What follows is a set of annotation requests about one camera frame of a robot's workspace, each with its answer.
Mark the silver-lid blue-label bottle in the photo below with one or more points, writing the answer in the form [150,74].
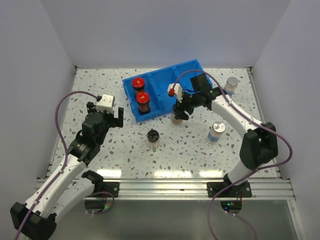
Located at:
[215,133]
[230,85]

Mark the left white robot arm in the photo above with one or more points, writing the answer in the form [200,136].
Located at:
[35,217]

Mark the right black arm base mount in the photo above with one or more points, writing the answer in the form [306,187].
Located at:
[236,192]

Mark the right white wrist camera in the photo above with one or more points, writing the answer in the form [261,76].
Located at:
[175,90]

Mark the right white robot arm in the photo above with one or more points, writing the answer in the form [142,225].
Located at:
[259,142]

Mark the blue three-compartment plastic bin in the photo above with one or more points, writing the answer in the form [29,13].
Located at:
[156,85]

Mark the red-lid sauce jar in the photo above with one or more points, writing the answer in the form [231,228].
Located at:
[143,101]
[138,84]

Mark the black-cap spice grinder bottle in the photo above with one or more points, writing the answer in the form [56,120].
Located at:
[153,139]

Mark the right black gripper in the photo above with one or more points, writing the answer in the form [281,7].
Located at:
[179,107]

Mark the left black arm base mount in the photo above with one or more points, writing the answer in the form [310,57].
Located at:
[106,190]

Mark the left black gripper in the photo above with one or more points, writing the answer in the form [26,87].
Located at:
[115,121]

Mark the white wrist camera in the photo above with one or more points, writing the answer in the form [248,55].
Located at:
[175,90]
[106,104]

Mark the aluminium front rail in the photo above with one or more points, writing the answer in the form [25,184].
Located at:
[196,189]

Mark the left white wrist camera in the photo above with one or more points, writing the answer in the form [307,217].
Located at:
[106,104]

